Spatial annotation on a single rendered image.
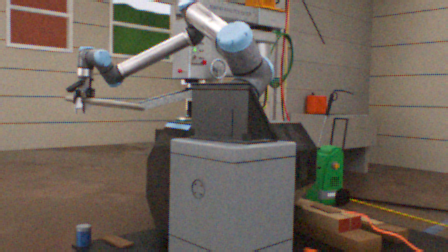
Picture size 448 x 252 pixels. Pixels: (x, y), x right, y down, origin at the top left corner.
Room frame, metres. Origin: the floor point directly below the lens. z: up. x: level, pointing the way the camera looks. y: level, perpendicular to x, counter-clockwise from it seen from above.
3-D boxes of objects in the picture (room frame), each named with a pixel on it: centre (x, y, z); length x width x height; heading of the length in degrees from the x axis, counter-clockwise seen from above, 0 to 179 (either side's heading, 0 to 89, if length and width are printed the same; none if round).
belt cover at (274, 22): (3.33, -0.09, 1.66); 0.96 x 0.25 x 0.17; 129
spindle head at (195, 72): (3.17, 0.12, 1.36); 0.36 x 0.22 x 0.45; 129
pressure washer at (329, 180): (4.41, -1.15, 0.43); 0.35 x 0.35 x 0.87; 22
